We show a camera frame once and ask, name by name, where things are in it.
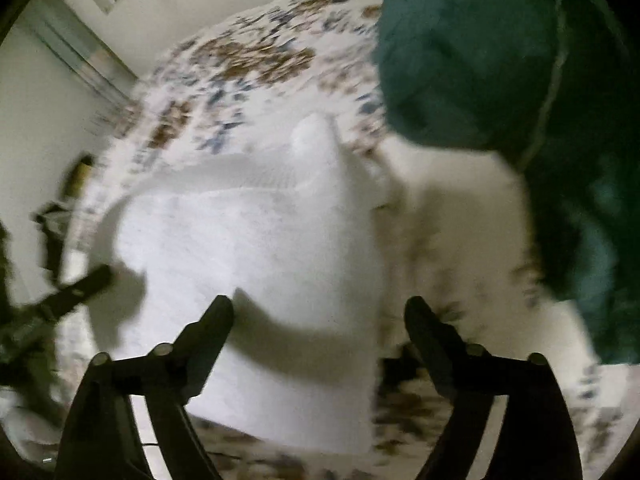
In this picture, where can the white knit sweater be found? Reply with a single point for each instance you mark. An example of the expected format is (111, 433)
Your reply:
(250, 240)

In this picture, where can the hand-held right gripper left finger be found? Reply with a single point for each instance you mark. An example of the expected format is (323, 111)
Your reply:
(210, 330)

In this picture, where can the dark green plush blanket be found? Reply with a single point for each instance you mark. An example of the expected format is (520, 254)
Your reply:
(475, 50)

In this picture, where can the black clothes heap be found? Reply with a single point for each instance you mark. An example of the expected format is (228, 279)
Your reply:
(52, 230)

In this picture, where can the floral bedspread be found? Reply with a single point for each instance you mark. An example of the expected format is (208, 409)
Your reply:
(250, 60)

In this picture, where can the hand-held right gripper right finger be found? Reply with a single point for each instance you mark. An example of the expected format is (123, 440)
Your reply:
(430, 335)

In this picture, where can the yellow box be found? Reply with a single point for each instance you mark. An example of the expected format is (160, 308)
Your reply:
(79, 172)

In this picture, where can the grey-green striped curtain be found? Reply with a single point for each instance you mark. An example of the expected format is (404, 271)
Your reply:
(85, 60)

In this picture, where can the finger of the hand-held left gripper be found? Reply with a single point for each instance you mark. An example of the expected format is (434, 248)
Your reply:
(80, 287)

